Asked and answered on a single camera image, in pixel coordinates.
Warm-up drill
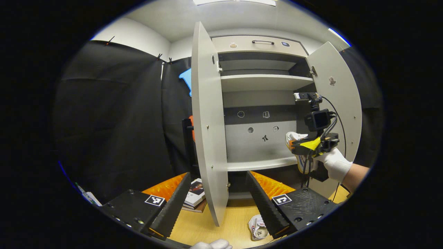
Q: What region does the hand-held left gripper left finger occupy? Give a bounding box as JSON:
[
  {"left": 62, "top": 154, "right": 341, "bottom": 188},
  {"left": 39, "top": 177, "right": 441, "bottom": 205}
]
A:
[{"left": 100, "top": 172, "right": 192, "bottom": 239}]

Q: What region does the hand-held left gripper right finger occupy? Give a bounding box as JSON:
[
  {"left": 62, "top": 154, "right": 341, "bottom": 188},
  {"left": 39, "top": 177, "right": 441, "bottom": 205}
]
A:
[{"left": 245, "top": 170, "right": 338, "bottom": 240}]

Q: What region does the white shoe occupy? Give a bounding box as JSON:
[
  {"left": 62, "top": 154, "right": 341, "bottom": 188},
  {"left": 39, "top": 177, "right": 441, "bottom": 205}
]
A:
[
  {"left": 286, "top": 131, "right": 319, "bottom": 173},
  {"left": 248, "top": 214, "right": 269, "bottom": 241}
]

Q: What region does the white shoe cabinet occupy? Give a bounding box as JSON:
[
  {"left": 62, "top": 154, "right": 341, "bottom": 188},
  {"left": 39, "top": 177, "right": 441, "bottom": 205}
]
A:
[{"left": 211, "top": 35, "right": 324, "bottom": 200}]

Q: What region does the dark cabinet bottom shelf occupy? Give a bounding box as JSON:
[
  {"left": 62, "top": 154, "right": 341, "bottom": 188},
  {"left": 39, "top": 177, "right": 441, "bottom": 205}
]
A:
[{"left": 228, "top": 192, "right": 256, "bottom": 200}]

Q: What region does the white cabinet shelf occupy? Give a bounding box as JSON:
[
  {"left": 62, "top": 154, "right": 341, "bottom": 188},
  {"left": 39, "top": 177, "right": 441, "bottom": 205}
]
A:
[
  {"left": 227, "top": 156, "right": 299, "bottom": 172},
  {"left": 221, "top": 74, "right": 314, "bottom": 92}
]

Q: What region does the white cabinet drawer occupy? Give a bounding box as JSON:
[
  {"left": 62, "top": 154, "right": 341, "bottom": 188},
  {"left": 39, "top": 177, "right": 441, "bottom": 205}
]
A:
[{"left": 212, "top": 35, "right": 308, "bottom": 57}]

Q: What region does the brown book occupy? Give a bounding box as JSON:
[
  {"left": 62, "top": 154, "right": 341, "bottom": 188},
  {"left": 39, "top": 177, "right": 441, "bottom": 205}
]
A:
[{"left": 182, "top": 201, "right": 207, "bottom": 213}]

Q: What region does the photo cover book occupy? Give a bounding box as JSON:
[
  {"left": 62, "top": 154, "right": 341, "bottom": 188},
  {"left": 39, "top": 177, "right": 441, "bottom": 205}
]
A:
[{"left": 183, "top": 178, "right": 206, "bottom": 208}]

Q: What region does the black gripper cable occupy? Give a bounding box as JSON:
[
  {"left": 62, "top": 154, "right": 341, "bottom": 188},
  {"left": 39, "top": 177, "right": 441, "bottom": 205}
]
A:
[{"left": 320, "top": 96, "right": 347, "bottom": 202}]

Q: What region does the black door handle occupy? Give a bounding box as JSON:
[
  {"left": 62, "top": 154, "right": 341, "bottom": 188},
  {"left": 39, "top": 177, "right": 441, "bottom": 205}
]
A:
[{"left": 182, "top": 119, "right": 194, "bottom": 170}]

